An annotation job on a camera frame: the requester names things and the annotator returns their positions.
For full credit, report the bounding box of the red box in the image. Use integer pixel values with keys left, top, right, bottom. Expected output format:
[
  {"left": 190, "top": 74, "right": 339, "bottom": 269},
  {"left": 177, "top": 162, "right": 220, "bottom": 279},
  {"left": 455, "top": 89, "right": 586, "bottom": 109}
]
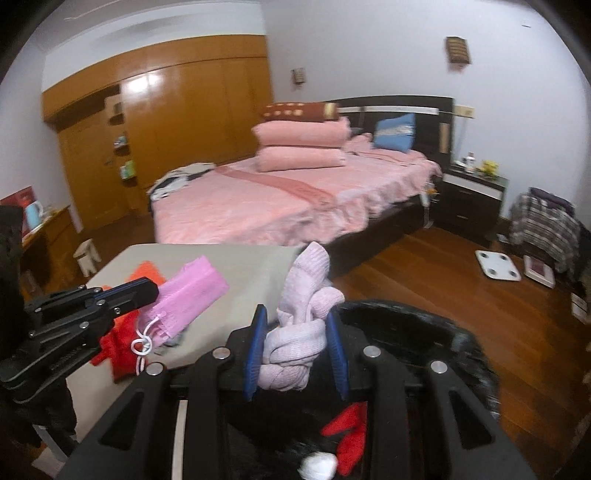
[{"left": 0, "top": 186, "right": 38, "bottom": 236}]

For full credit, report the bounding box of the black trash bag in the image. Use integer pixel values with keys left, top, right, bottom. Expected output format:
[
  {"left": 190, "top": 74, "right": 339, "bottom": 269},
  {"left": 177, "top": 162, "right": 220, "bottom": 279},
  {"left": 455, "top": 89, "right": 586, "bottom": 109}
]
[{"left": 222, "top": 300, "right": 502, "bottom": 480}]

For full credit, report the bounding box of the dark nightstand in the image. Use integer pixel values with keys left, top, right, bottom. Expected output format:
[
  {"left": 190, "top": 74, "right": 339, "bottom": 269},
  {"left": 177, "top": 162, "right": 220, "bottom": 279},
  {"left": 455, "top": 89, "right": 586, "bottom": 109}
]
[{"left": 434, "top": 161, "right": 509, "bottom": 245}]

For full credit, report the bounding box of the pink mesh pouch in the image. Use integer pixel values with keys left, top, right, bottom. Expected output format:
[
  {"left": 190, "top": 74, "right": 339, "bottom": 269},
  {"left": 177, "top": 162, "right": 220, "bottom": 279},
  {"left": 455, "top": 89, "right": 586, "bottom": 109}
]
[{"left": 131, "top": 257, "right": 230, "bottom": 374}]

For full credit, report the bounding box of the small white stool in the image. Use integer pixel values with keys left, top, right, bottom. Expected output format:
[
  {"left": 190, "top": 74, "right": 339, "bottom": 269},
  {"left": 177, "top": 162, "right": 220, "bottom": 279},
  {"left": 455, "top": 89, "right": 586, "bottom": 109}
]
[{"left": 75, "top": 239, "right": 100, "bottom": 272}]

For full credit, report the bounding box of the pile of clothes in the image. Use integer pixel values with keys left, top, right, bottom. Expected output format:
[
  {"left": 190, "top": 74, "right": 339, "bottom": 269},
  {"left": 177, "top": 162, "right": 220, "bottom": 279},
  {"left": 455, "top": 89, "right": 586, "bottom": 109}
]
[{"left": 148, "top": 162, "right": 215, "bottom": 200}]

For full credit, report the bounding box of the white picture frame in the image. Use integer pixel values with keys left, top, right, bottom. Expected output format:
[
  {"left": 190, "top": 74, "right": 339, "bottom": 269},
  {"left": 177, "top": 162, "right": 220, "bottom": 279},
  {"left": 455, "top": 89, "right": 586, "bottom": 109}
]
[{"left": 524, "top": 256, "right": 557, "bottom": 289}]

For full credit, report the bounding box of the wooden wardrobe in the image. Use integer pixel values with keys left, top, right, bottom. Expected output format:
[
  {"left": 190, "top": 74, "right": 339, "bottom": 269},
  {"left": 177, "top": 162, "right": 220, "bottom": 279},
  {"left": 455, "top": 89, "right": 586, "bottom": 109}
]
[{"left": 41, "top": 34, "right": 273, "bottom": 232}]

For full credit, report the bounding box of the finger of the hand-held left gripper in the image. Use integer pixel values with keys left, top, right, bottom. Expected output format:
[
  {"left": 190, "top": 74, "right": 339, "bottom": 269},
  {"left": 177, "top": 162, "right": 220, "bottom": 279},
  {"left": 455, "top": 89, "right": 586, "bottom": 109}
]
[
  {"left": 28, "top": 300, "right": 158, "bottom": 356},
  {"left": 25, "top": 277, "right": 160, "bottom": 324}
]

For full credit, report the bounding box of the brown dotted pillow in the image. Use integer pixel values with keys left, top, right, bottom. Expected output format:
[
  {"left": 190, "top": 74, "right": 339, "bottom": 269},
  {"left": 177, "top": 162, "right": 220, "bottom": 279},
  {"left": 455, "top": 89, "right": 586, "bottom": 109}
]
[{"left": 261, "top": 102, "right": 340, "bottom": 123}]

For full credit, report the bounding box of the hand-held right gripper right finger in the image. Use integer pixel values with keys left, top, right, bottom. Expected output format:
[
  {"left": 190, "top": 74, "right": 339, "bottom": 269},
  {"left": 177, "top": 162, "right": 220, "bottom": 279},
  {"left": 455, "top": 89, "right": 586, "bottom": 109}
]
[{"left": 325, "top": 308, "right": 539, "bottom": 480}]

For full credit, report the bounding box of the blue pillow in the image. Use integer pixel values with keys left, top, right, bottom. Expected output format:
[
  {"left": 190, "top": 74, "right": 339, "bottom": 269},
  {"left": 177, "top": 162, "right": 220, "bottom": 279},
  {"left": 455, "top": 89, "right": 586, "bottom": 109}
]
[{"left": 373, "top": 114, "right": 415, "bottom": 152}]

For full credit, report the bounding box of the bed with pink bedspread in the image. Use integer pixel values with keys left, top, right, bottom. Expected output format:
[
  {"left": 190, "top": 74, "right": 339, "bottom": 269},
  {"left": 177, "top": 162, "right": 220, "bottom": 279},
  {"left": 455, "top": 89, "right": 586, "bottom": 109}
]
[{"left": 148, "top": 95, "right": 455, "bottom": 280}]

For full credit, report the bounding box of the plaid clothes pile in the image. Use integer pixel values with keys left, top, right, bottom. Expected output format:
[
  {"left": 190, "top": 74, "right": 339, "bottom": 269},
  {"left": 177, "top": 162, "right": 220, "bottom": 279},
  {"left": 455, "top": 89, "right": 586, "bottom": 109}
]
[{"left": 510, "top": 187, "right": 583, "bottom": 278}]

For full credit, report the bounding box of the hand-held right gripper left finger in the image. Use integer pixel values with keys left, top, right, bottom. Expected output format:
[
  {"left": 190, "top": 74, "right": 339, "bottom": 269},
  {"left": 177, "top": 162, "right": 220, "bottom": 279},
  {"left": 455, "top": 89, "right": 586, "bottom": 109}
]
[{"left": 55, "top": 305, "right": 278, "bottom": 480}]

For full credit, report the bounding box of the wooden desk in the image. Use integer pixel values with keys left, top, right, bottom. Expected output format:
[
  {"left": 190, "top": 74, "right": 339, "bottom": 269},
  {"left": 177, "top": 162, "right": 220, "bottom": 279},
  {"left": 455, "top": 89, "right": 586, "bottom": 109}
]
[{"left": 21, "top": 205, "right": 81, "bottom": 296}]

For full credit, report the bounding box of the orange cloth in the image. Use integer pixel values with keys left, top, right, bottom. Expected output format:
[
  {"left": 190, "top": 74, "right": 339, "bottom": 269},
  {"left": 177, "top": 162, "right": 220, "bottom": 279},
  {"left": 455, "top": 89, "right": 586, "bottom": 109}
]
[{"left": 127, "top": 261, "right": 167, "bottom": 286}]

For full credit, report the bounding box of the pink knotted sock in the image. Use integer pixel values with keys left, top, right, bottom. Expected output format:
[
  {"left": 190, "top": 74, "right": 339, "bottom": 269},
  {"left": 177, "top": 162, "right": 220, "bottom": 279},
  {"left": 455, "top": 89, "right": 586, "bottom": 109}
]
[{"left": 257, "top": 241, "right": 346, "bottom": 393}]

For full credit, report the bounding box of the white bathroom scale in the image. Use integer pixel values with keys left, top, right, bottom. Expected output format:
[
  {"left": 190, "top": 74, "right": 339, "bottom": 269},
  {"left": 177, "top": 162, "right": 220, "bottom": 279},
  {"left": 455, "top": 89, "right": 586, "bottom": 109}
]
[{"left": 475, "top": 250, "right": 522, "bottom": 281}]

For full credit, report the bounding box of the red cloth with white pompom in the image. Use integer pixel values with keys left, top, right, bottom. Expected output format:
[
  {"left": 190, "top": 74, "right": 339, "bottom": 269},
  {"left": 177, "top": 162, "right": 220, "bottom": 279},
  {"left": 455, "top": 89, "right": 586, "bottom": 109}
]
[{"left": 298, "top": 402, "right": 370, "bottom": 480}]

